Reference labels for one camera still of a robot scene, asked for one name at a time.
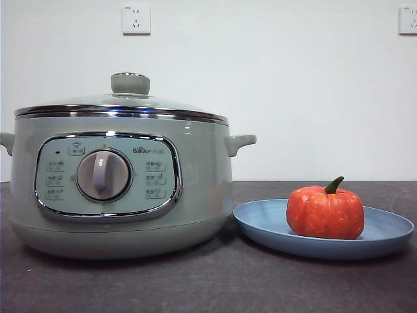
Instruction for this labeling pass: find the glass lid with green knob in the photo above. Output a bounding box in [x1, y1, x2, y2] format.
[14, 72, 228, 115]

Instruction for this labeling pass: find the orange pumpkin with green stem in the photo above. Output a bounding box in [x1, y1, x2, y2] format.
[285, 175, 366, 241]

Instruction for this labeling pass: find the pale green electric steamer pot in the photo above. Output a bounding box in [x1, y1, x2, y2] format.
[0, 110, 257, 261]

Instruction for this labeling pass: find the blue round plate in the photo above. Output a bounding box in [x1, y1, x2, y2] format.
[232, 198, 415, 261]

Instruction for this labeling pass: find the white wall socket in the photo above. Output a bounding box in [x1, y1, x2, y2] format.
[122, 5, 152, 36]
[398, 5, 417, 36]

